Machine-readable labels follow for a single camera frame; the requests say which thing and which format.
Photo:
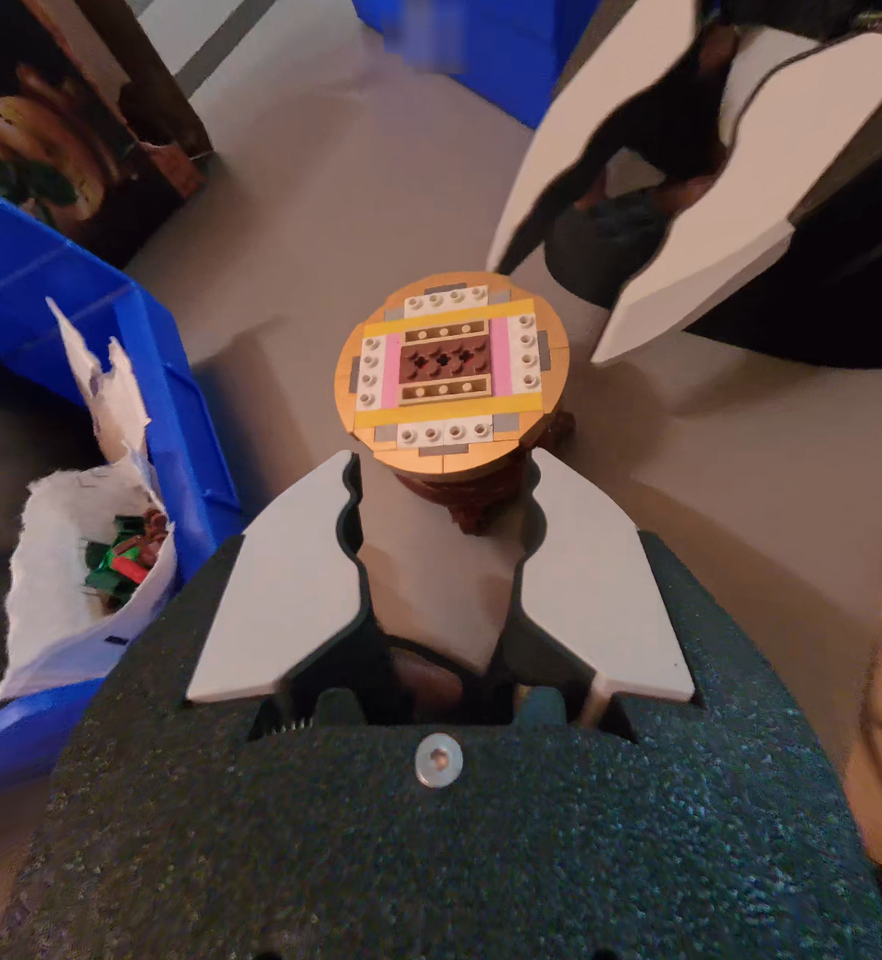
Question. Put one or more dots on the pile of small lego pieces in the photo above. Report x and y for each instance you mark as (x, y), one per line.
(126, 562)

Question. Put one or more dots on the orchid print lego box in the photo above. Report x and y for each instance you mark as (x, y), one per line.
(51, 135)

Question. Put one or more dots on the blue plastic bin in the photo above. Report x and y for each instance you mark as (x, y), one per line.
(501, 60)
(171, 420)

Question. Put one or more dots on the black mesh chair seat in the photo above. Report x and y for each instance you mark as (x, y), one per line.
(823, 300)

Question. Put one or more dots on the person's right hand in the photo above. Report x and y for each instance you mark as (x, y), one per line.
(703, 52)

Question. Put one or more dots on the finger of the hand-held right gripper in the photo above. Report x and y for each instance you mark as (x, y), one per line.
(808, 142)
(598, 90)

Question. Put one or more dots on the torn white paper bag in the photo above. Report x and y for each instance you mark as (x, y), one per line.
(58, 600)

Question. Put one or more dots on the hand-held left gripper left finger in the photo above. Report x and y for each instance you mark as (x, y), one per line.
(283, 592)

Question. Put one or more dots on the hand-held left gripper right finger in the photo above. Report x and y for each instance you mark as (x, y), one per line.
(598, 600)

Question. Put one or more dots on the lego flower pot model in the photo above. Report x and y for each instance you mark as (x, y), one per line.
(448, 367)

